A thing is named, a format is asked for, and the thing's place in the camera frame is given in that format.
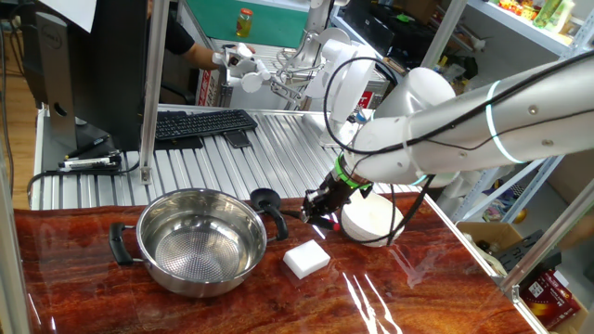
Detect person hand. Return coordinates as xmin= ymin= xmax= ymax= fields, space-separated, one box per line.
xmin=217 ymin=44 xmax=257 ymax=71

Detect white sponge block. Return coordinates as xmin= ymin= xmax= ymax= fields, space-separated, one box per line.
xmin=282 ymin=238 xmax=331 ymax=280

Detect green partition board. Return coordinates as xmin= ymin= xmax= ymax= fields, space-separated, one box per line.
xmin=185 ymin=0 xmax=311 ymax=48

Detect black ladle red tip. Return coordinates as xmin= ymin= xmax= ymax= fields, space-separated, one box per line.
xmin=250 ymin=187 xmax=342 ymax=232

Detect colourful toy fruits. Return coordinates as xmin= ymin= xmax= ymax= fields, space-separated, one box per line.
xmin=498 ymin=0 xmax=536 ymax=20

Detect black computer monitor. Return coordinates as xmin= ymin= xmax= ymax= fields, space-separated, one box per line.
xmin=18 ymin=0 xmax=154 ymax=153

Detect grey metal column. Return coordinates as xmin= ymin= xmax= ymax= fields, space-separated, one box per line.
xmin=301 ymin=0 xmax=333 ymax=47

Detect black smartphone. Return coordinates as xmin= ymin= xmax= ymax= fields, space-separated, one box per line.
xmin=223 ymin=129 xmax=252 ymax=149

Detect green wrist adapter ring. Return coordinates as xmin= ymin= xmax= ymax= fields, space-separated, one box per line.
xmin=333 ymin=155 xmax=373 ymax=190

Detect white metal shelf rack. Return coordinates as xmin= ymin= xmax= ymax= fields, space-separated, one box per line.
xmin=449 ymin=0 xmax=594 ymax=224

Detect open cardboard box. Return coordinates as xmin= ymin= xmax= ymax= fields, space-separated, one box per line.
xmin=457 ymin=221 xmax=525 ymax=279

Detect black flat pad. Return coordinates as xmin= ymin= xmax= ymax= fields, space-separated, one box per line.
xmin=154 ymin=136 xmax=205 ymax=151

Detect red brown woodgrain mat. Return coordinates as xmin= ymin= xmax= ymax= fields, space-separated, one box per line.
xmin=13 ymin=192 xmax=539 ymax=334

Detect silver aluminium case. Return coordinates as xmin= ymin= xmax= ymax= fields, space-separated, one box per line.
xmin=193 ymin=39 xmax=391 ymax=112

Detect silver monitor stand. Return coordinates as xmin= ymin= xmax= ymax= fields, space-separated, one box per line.
xmin=35 ymin=11 xmax=79 ymax=150

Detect black plastic part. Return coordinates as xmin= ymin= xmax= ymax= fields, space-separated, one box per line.
xmin=491 ymin=229 xmax=562 ymax=275

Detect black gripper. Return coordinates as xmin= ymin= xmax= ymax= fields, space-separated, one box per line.
xmin=299 ymin=170 xmax=372 ymax=229

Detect white haptic teleoperation device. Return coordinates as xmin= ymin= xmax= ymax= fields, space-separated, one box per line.
xmin=212 ymin=27 xmax=380 ymax=148

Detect tan cardboard box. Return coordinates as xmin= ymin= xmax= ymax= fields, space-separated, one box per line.
xmin=551 ymin=301 xmax=594 ymax=334

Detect black table cable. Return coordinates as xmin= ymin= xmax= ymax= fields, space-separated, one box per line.
xmin=26 ymin=160 xmax=141 ymax=209

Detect black computer keyboard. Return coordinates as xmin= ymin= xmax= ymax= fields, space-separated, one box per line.
xmin=155 ymin=109 xmax=259 ymax=141

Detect stainless steel pot black handles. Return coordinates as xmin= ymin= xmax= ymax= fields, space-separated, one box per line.
xmin=109 ymin=187 xmax=290 ymax=299

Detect colourful cloth bag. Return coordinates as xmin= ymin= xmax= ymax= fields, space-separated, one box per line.
xmin=481 ymin=178 xmax=528 ymax=225

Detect black equipment case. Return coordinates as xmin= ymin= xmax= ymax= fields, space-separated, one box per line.
xmin=336 ymin=0 xmax=440 ymax=64

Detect aluminium frame post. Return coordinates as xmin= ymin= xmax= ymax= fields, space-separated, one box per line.
xmin=420 ymin=0 xmax=470 ymax=70
xmin=498 ymin=178 xmax=594 ymax=302
xmin=0 ymin=148 xmax=30 ymax=334
xmin=138 ymin=0 xmax=171 ymax=186

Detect white foam packaging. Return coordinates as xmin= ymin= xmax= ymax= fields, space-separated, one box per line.
xmin=435 ymin=171 xmax=484 ymax=219

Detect person black t-shirt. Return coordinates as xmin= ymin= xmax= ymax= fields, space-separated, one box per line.
xmin=147 ymin=0 xmax=196 ymax=56

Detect white ceramic bowl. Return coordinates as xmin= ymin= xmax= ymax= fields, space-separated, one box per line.
xmin=340 ymin=189 xmax=406 ymax=248

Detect white paper sheet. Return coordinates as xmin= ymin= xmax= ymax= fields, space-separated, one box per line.
xmin=36 ymin=0 xmax=98 ymax=34

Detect green plastic bottle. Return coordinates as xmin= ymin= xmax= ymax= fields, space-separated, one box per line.
xmin=532 ymin=0 xmax=563 ymax=30

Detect white marker pen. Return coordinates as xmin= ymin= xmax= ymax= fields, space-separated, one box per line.
xmin=58 ymin=156 xmax=123 ymax=171

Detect black pen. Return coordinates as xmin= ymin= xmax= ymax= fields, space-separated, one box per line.
xmin=64 ymin=134 xmax=112 ymax=161

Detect person bare forearm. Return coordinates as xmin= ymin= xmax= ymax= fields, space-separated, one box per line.
xmin=181 ymin=42 xmax=224 ymax=71

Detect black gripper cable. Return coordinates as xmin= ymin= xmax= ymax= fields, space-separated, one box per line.
xmin=338 ymin=173 xmax=437 ymax=247

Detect glass jar orange lid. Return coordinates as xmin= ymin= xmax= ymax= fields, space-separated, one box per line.
xmin=235 ymin=7 xmax=254 ymax=38

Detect red printed box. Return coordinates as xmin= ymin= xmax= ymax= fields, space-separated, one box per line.
xmin=519 ymin=271 xmax=582 ymax=330

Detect pale green bottle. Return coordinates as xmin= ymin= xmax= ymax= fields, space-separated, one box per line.
xmin=547 ymin=0 xmax=576 ymax=34

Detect aluminium frame rail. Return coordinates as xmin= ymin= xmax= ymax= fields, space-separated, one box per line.
xmin=417 ymin=192 xmax=551 ymax=334

